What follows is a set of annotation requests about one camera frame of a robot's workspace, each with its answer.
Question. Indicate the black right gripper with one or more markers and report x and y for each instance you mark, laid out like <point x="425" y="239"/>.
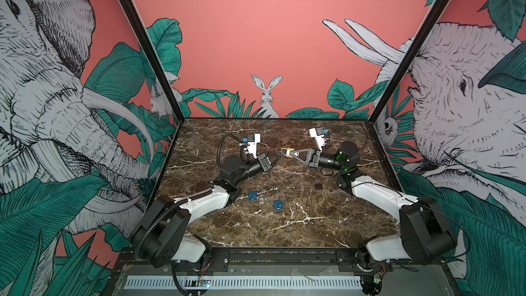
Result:
<point x="321" y="161"/>

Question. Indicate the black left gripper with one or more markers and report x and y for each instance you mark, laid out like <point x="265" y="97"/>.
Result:
<point x="276" y="155"/>

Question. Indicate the brass padlock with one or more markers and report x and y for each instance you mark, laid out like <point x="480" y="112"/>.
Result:
<point x="288" y="152"/>

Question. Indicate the blue padlock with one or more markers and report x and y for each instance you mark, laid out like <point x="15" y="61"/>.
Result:
<point x="278" y="205"/>
<point x="253" y="196"/>

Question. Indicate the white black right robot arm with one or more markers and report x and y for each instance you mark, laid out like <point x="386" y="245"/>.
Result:
<point x="424" y="233"/>

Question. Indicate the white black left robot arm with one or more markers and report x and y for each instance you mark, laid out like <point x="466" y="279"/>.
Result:
<point x="161" y="235"/>

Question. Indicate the small black padlock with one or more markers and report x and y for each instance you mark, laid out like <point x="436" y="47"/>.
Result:
<point x="318" y="186"/>

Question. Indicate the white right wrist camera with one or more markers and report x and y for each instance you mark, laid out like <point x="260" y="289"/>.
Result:
<point x="320" y="135"/>

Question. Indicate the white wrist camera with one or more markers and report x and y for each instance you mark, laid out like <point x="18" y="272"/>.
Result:
<point x="320" y="135"/>
<point x="249" y="145"/>

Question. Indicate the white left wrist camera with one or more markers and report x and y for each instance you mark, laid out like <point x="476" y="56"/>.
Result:
<point x="249" y="145"/>

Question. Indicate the black front mounting rail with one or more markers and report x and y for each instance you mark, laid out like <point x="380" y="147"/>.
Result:
<point x="354" y="260"/>

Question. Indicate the white slotted cable duct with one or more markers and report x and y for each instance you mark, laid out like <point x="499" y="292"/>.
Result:
<point x="243" y="282"/>

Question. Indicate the black right corner frame post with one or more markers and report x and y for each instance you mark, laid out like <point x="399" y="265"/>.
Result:
<point x="435" y="12"/>

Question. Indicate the black corner frame post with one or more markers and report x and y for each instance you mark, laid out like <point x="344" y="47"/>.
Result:
<point x="146" y="44"/>
<point x="435" y="12"/>

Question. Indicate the black left corner frame post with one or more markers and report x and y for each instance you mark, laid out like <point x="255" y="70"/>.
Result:
<point x="146" y="44"/>

